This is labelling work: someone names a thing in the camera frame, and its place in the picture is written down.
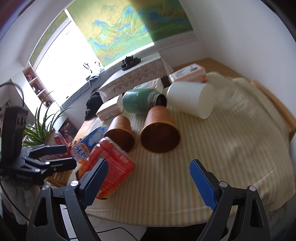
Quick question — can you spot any left landscape roller blind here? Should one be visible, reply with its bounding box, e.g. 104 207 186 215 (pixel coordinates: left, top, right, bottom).
30 11 67 66

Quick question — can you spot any low table with patterned cloth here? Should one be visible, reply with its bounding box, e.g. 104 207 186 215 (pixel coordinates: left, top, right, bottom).
99 52 173 102

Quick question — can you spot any orange white tissue pack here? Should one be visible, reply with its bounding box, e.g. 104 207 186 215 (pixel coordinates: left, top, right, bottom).
169 63 207 83

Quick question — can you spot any landscape painting roller blind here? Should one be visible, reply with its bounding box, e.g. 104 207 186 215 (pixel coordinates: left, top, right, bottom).
67 1 193 66

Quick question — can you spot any black teapot on tray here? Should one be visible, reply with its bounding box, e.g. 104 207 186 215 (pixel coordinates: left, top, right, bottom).
121 56 141 71

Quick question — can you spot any green thermos bottle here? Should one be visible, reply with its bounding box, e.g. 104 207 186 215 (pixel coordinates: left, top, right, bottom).
122 88 167 115

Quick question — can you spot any striped yellow tablecloth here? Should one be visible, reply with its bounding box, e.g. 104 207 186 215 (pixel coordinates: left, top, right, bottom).
86 72 295 226

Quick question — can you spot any left brown paper cup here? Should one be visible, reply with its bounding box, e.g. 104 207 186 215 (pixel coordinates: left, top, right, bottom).
104 115 135 153

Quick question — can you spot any black bag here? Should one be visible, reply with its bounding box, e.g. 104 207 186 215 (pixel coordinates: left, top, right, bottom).
85 91 103 121

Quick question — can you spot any white pink shelf unit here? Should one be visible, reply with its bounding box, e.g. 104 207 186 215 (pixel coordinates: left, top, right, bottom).
11 65 53 114

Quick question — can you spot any white red plant pot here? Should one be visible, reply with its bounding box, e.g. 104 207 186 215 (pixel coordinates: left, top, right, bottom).
40 130 71 161

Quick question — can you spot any blue towel on sill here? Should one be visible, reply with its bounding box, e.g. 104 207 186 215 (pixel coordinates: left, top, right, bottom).
88 69 105 84

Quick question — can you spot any brown paper cup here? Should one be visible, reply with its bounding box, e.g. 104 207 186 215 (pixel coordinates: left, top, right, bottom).
140 105 181 154
104 115 135 153

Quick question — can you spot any white plastic cup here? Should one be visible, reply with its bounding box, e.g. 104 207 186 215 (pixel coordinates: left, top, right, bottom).
166 81 215 120

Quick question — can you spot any right brown paper cup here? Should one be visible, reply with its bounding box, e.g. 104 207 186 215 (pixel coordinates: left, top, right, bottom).
140 105 181 154

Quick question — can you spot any middle tissue pack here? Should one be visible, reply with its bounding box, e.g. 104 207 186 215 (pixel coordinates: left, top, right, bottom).
133 78 164 93

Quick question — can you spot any blue Arctic Ocean cup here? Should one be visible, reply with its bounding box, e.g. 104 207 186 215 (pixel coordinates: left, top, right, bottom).
71 126 107 163

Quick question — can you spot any red paper cup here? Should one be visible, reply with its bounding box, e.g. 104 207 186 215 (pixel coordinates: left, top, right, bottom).
77 137 136 200

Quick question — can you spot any left tissue pack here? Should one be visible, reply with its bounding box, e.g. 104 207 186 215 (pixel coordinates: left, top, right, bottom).
96 94 123 121

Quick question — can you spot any green spider plant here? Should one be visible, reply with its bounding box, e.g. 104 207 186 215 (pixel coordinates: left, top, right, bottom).
23 101 71 147

